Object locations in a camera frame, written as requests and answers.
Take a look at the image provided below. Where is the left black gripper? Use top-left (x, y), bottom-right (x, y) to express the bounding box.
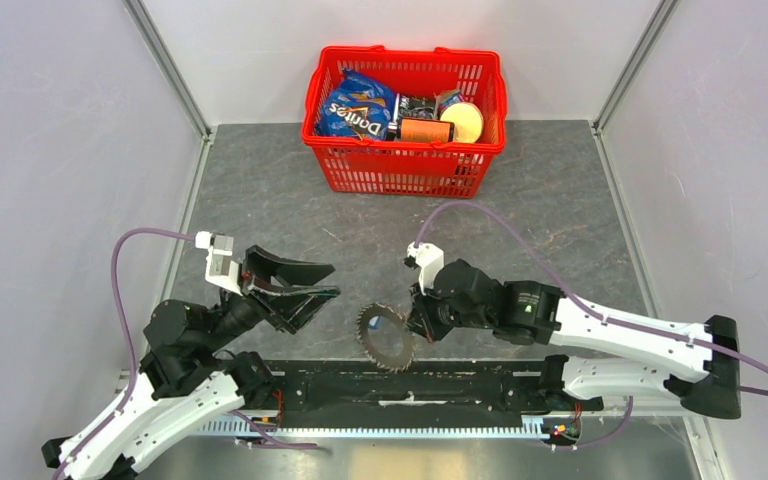
top-left (202, 243), bottom-right (344, 352)

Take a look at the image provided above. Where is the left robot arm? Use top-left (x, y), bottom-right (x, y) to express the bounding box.
top-left (42, 236), bottom-right (340, 479)

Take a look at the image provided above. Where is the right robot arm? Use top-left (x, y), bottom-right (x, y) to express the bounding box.
top-left (406, 260), bottom-right (741, 420)

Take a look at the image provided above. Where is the red plastic shopping basket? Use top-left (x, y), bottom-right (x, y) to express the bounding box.
top-left (301, 45), bottom-right (508, 198)

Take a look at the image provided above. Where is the orange can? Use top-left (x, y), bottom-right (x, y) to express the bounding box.
top-left (397, 117), bottom-right (455, 144)

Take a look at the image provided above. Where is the blue Doritos chip bag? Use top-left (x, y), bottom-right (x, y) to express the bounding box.
top-left (315, 69), bottom-right (396, 141)

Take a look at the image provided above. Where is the round yellow lid container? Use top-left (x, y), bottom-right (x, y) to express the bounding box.
top-left (440, 102), bottom-right (484, 143)

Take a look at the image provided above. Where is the dark printed snack packet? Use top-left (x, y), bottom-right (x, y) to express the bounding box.
top-left (393, 94), bottom-right (437, 122)

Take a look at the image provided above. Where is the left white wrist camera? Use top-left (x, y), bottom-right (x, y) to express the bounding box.
top-left (195, 231), bottom-right (242, 295)

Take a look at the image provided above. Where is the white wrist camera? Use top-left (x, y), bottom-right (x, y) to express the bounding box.
top-left (404, 242), bottom-right (445, 295)
top-left (195, 231), bottom-right (242, 295)

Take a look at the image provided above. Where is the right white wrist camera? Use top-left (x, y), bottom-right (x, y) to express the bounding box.
top-left (404, 242), bottom-right (445, 295)

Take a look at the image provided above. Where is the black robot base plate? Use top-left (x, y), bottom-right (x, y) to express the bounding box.
top-left (241, 355), bottom-right (609, 428)

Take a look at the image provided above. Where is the slotted metal cable duct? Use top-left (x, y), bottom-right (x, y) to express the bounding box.
top-left (191, 414), bottom-right (577, 441)

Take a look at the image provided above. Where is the left aluminium frame post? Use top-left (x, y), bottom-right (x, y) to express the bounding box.
top-left (123, 0), bottom-right (213, 140)

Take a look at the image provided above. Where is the aluminium frame post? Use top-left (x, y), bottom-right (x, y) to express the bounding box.
top-left (123, 0), bottom-right (213, 140)
top-left (591, 0), bottom-right (679, 135)

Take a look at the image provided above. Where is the right aluminium frame post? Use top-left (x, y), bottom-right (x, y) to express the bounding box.
top-left (591, 0), bottom-right (679, 135)

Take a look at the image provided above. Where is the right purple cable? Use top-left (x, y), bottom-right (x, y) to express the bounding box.
top-left (415, 200), bottom-right (768, 452)

